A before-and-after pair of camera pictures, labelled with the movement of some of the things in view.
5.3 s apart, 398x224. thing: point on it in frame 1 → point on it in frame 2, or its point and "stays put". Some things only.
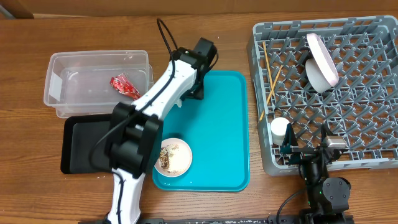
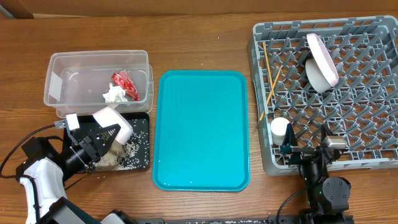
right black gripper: [290, 145] stays put
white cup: [278, 128] stays put
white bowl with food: [175, 158] → [107, 116]
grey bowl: [316, 76] stays put
